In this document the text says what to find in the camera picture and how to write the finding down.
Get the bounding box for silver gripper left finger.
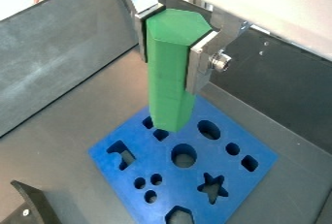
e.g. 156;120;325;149
125;0;165;62

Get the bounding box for grey left barrier panel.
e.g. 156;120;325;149
0;0;139;137

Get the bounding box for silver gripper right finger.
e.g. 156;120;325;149
187;8;252;94

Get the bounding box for black curved bracket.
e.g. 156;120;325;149
0;180;62;224

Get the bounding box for blue shape sorter board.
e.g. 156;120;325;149
89;97;278;224

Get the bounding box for dark right barrier panel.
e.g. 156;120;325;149
201;28;332;154

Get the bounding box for green hexagonal prism block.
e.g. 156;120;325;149
147;9;212;132

